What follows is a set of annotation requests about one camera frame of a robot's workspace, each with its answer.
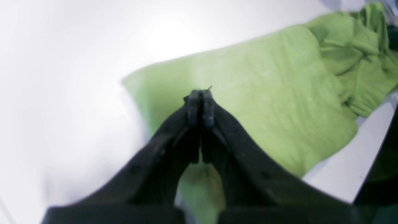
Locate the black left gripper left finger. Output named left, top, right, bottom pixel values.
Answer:
left=42, top=90, right=203, bottom=224

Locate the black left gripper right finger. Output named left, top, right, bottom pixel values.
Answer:
left=201, top=90, right=368, bottom=224

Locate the green t-shirt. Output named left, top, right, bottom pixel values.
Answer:
left=121, top=2, right=398, bottom=224

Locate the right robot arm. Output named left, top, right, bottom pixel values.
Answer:
left=354, top=111, right=398, bottom=224

